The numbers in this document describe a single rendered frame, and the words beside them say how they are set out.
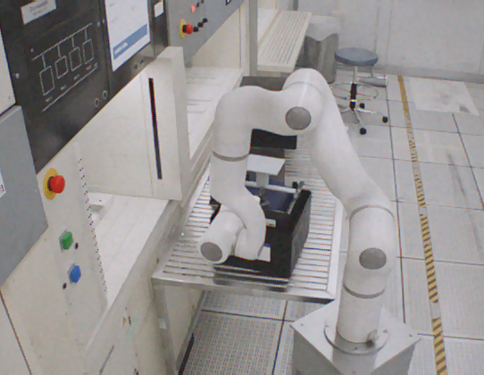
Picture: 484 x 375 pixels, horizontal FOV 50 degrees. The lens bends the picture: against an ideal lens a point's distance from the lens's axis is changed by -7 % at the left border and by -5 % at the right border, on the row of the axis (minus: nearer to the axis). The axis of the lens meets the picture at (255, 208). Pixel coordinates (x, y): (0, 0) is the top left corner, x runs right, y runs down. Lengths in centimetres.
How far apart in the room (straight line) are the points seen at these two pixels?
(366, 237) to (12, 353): 84
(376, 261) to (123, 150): 102
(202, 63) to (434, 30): 318
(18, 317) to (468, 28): 538
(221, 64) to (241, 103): 207
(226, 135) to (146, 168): 73
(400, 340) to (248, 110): 81
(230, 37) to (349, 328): 209
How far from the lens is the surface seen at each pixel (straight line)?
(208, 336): 265
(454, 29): 594
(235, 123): 124
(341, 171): 126
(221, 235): 140
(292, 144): 253
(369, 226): 131
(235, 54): 325
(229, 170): 130
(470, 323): 289
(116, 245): 180
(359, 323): 153
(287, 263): 175
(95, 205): 197
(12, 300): 113
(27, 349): 123
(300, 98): 113
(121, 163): 198
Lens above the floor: 193
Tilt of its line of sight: 34 degrees down
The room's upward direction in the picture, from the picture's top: straight up
